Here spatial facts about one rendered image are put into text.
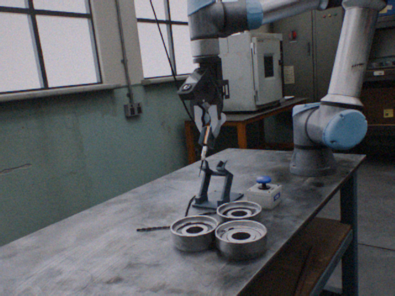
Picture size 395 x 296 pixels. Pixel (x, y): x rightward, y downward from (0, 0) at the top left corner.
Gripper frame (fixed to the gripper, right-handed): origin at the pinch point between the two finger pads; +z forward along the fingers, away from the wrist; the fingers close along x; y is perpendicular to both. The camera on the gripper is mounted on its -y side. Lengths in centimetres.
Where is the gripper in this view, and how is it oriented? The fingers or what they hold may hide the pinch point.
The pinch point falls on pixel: (208, 134)
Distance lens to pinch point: 98.0
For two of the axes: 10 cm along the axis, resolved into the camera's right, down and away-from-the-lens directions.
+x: -8.3, -0.4, 5.6
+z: 1.0, 9.7, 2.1
